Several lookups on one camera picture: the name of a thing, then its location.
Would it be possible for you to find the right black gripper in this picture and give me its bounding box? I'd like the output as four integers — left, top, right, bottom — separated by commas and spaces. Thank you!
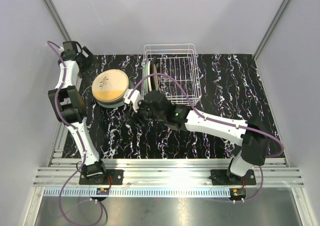
126, 99, 165, 130

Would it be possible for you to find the black plate with colour stripes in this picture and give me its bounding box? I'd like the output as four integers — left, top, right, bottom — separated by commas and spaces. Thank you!
151, 57, 161, 92

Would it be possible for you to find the mint green floral plate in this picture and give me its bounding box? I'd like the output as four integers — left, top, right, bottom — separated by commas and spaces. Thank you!
142, 60, 150, 94

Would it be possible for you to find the cream yellow leaf plate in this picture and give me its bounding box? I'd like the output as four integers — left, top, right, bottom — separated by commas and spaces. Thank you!
91, 69, 129, 104

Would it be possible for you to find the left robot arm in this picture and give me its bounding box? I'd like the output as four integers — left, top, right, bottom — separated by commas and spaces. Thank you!
47, 40, 108, 185

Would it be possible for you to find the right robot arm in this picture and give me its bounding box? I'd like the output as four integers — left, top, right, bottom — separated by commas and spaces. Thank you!
123, 89, 270, 185

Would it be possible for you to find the brown rimmed plate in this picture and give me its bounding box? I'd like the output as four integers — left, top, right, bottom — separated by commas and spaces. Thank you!
93, 81, 130, 105

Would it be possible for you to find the large teal bottom plate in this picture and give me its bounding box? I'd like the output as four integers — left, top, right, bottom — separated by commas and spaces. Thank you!
95, 97, 125, 109

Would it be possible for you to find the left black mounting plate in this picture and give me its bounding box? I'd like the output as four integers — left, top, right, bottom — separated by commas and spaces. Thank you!
79, 169, 125, 186

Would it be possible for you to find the black mounting plate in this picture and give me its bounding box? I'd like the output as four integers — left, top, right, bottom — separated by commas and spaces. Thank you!
79, 169, 125, 186
208, 169, 257, 186

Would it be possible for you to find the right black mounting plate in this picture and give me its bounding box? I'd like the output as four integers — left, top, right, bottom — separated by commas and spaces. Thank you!
208, 169, 257, 186

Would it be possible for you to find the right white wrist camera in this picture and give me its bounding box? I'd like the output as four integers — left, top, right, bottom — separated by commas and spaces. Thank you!
123, 89, 142, 113

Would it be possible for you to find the white wire dish rack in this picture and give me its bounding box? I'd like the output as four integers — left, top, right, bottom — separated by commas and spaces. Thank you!
140, 43, 202, 106

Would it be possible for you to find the left aluminium frame post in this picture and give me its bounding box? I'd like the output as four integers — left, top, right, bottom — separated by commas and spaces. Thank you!
43, 0, 72, 41

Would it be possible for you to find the aluminium frame post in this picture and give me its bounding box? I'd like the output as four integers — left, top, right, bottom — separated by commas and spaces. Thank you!
253, 0, 291, 61
43, 0, 72, 41

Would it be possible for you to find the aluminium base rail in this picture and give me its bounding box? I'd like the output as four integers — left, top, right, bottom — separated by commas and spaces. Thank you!
33, 158, 304, 188

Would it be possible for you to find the white slotted cable duct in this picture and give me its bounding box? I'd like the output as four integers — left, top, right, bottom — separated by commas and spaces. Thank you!
43, 187, 231, 198

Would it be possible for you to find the right aluminium frame post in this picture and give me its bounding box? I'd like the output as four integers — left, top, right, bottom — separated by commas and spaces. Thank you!
253, 0, 291, 61

